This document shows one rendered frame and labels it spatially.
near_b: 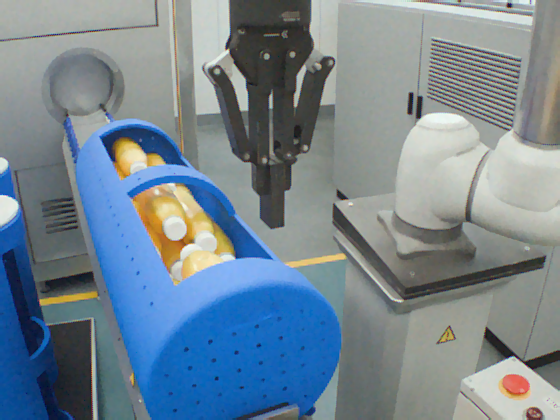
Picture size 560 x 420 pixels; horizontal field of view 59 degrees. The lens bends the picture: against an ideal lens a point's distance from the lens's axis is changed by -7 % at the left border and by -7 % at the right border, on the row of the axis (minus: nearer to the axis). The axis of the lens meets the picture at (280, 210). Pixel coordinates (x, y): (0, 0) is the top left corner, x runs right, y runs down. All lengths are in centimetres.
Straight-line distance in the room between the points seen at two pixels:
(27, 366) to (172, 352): 99
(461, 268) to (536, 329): 132
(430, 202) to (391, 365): 37
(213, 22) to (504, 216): 500
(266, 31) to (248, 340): 38
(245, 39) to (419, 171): 65
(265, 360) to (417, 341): 52
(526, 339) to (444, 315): 127
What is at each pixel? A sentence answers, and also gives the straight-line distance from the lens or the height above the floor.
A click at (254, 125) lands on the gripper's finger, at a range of 51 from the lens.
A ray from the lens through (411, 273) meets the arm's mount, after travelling 107.
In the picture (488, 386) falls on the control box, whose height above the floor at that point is 110.
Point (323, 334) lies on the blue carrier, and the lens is 74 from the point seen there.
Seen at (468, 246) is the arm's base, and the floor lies 105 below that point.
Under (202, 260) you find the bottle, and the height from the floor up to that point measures 119.
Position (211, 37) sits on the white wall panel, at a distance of 580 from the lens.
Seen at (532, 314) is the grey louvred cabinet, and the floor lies 33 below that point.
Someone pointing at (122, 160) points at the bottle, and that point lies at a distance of 129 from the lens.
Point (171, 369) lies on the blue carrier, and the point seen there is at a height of 114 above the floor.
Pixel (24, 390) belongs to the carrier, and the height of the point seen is 53.
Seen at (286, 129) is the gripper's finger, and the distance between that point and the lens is 51.
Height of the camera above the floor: 157
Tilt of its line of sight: 24 degrees down
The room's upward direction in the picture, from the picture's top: straight up
